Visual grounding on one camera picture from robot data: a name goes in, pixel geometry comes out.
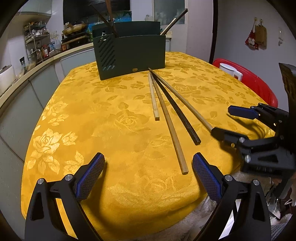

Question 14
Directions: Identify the long light wooden chopstick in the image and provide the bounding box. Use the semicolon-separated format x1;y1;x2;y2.
150;73;189;175

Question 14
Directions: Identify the dark black chopstick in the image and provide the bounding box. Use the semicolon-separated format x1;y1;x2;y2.
152;74;201;146

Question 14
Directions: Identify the thin brown wooden chopstick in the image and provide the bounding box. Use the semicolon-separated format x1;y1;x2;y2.
149;68;213;132

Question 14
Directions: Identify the short pale wooden chopstick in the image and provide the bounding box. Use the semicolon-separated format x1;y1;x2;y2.
148;73;159;121

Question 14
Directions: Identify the red plastic chair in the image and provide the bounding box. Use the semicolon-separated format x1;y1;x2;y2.
213;58;278;108

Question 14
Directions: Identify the white electric kettle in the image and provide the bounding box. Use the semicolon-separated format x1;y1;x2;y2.
219;63;243;81

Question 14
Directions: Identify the red hanging decoration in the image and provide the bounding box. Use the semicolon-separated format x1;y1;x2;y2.
245;18;259;50

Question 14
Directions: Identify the brown hanging bag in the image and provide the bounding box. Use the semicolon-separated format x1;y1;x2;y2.
255;19;267;49

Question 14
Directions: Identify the yellow floral tablecloth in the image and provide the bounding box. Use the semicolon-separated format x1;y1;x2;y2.
21;52;274;240

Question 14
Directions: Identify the white rice cooker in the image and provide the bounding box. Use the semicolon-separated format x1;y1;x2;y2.
0;65;16;94

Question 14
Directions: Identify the dark green utensil holder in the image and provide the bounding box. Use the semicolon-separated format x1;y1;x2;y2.
92;21;166;80

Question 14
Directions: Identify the metal spice rack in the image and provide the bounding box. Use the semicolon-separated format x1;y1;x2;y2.
23;21;58;65

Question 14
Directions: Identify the golden pan with lid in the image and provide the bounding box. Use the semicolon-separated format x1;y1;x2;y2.
62;22;88;36

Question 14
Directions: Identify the black range hood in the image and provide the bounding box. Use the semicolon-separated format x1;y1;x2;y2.
63;0;130;24

